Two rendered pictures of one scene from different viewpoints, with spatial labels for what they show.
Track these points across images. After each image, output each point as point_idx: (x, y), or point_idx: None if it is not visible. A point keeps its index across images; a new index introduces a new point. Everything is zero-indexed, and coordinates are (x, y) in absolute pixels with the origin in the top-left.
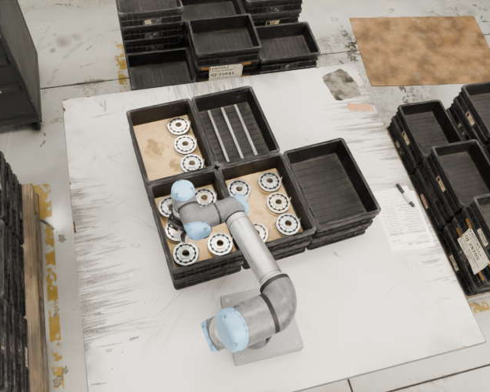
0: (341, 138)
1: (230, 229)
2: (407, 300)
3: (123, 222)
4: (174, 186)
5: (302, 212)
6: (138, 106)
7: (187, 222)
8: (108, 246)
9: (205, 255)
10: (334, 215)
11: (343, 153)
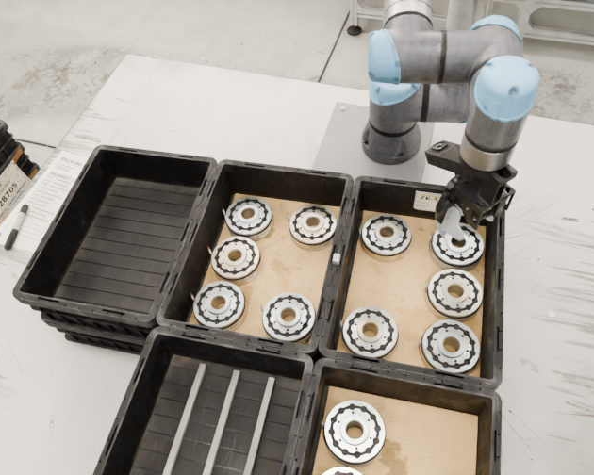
0: (13, 294)
1: (433, 8)
2: (164, 114)
3: (544, 430)
4: (530, 80)
5: (214, 205)
6: None
7: (517, 38)
8: (588, 390)
9: (418, 237)
10: (161, 206)
11: (41, 280)
